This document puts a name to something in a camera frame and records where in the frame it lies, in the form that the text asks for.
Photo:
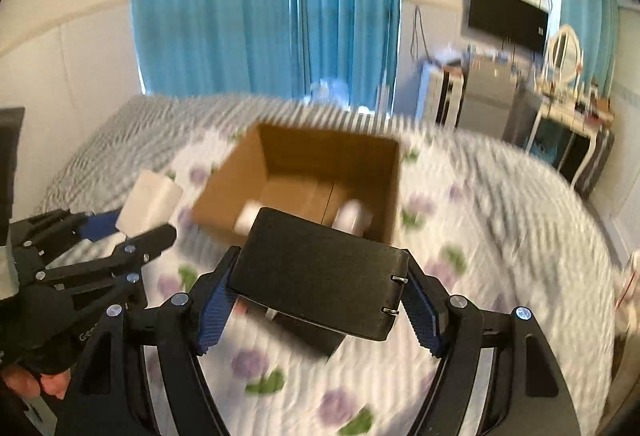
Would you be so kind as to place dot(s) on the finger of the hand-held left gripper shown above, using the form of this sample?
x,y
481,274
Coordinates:
x,y
150,238
102,223

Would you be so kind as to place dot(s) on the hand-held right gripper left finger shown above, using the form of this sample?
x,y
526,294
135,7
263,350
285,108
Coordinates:
x,y
214,313

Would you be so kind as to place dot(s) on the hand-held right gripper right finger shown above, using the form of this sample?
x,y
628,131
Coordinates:
x,y
422,316

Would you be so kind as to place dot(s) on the white rectangular block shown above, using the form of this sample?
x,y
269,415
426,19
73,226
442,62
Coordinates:
x,y
149,202

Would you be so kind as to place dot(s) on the black hinged case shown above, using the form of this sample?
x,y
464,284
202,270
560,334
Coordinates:
x,y
320,273

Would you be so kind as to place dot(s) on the brown cardboard box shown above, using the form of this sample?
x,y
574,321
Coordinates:
x,y
305,176

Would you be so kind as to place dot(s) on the person's left hand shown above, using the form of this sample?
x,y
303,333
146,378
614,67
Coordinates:
x,y
35,381

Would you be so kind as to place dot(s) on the floral printed blanket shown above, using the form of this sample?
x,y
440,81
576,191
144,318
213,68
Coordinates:
x,y
500,276

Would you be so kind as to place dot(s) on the grey striped bed sheet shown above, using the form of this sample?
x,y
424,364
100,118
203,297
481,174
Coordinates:
x,y
130,136

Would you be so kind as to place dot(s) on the white cylindrical bottle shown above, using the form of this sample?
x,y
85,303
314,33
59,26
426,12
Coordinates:
x,y
353,216
248,216

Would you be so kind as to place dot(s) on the white drawer unit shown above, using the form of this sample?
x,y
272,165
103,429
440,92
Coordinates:
x,y
437,94

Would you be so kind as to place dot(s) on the grey cabinet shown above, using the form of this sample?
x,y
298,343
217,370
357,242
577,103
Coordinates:
x,y
487,99

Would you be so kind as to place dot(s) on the blue curtain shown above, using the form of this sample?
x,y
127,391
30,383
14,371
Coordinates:
x,y
350,11
585,11
210,11

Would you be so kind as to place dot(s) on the white dressing table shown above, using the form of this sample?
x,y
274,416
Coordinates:
x,y
570,116

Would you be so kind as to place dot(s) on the white oval mirror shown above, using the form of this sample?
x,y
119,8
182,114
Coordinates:
x,y
564,54

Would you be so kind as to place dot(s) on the black wall television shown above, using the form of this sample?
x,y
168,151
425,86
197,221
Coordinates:
x,y
505,19

